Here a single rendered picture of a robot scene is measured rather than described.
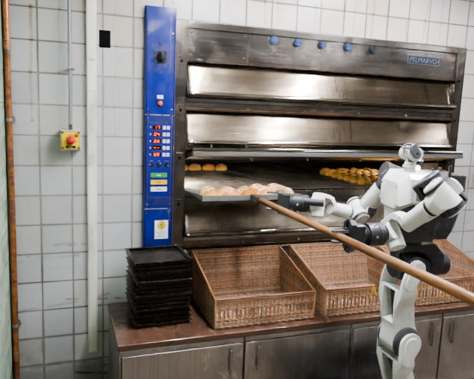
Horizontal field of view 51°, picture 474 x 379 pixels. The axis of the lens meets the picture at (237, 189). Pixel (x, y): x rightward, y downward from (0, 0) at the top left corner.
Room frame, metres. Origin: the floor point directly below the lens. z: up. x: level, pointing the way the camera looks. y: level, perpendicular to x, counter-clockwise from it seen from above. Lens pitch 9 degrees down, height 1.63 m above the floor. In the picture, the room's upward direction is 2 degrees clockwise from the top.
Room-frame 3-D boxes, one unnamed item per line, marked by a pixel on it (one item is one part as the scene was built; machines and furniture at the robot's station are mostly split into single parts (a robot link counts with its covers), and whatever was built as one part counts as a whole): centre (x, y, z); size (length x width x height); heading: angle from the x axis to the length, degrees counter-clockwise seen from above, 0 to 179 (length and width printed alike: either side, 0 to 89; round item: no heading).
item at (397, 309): (2.20, -0.78, 0.78); 0.18 x 0.15 x 0.47; 19
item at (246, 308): (2.60, -0.09, 0.72); 0.56 x 0.49 x 0.28; 110
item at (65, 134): (2.51, 0.84, 1.46); 0.10 x 0.07 x 0.10; 110
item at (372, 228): (1.82, -0.47, 1.19); 0.12 x 0.10 x 0.13; 109
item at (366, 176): (3.66, -0.95, 1.21); 0.61 x 0.48 x 0.06; 20
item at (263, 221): (3.05, -0.55, 1.02); 1.79 x 0.11 x 0.19; 110
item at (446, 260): (2.22, -0.85, 1.00); 0.28 x 0.13 x 0.18; 109
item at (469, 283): (3.01, -1.22, 0.72); 0.56 x 0.49 x 0.28; 109
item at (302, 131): (3.05, -0.55, 1.54); 1.79 x 0.11 x 0.19; 110
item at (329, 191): (3.08, -0.54, 1.16); 1.80 x 0.06 x 0.04; 110
